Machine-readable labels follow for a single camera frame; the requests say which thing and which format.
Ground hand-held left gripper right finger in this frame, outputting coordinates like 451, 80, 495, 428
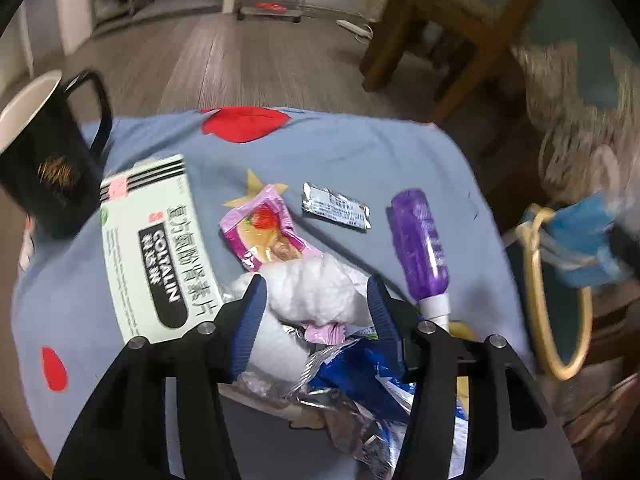
366, 275, 583, 480

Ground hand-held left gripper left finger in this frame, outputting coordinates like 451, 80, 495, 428
52, 274, 269, 480

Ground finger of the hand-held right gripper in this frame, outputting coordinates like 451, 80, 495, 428
607, 210, 640, 281

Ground blue face mask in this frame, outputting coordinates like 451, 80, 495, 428
520, 195, 636, 288

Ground white tissue wad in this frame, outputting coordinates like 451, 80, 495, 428
220, 255, 373, 386

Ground yellow rimmed trash bin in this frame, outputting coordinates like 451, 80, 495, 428
502, 203, 596, 381

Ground purple bottle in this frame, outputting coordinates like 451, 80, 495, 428
391, 188, 453, 333

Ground blue foil package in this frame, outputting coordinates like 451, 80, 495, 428
235, 332, 468, 480

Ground pink snack wrapper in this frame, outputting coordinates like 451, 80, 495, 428
219, 184, 326, 273

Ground silver sachet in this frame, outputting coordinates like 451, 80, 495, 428
301, 181, 373, 231

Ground white green medicine box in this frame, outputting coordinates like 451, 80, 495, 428
99, 154, 223, 346

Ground blue cartoon printed blanket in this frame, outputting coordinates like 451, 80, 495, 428
11, 106, 533, 480

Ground black mug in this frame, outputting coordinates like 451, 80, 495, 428
0, 69, 113, 241

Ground wooden chair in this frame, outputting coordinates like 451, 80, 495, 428
360, 0, 551, 123

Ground white power strip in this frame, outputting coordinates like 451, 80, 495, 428
336, 19, 373, 41

